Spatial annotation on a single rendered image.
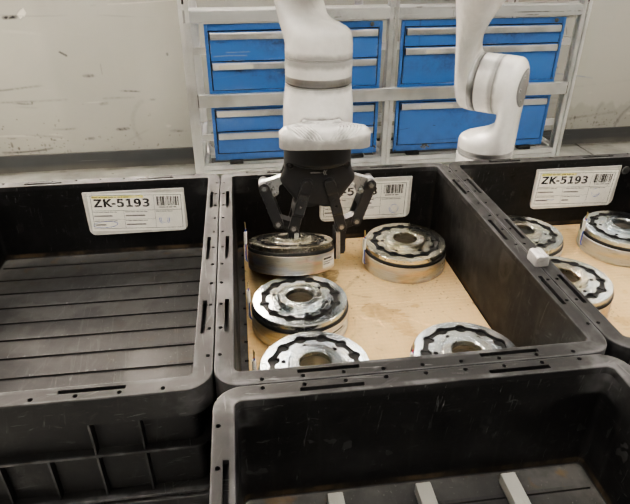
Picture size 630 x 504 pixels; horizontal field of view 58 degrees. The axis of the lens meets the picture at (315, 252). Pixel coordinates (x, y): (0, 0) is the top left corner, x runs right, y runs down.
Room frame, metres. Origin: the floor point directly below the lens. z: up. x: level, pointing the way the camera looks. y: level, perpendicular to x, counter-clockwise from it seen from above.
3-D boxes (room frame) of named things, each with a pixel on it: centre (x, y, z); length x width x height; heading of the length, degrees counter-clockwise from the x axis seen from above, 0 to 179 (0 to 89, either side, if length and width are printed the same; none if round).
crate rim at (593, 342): (0.51, -0.05, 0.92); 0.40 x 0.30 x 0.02; 7
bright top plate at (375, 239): (0.63, -0.11, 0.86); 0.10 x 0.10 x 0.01
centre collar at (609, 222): (0.67, -0.41, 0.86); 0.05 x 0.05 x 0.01
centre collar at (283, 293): (0.50, 0.02, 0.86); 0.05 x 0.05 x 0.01
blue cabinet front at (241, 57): (2.41, 0.08, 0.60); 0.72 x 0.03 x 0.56; 98
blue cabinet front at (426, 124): (2.52, -0.71, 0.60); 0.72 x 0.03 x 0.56; 98
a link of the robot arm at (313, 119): (0.59, -0.01, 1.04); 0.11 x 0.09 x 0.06; 6
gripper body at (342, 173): (0.60, 0.00, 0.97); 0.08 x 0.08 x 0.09
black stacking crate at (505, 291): (0.51, -0.05, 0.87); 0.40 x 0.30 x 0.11; 7
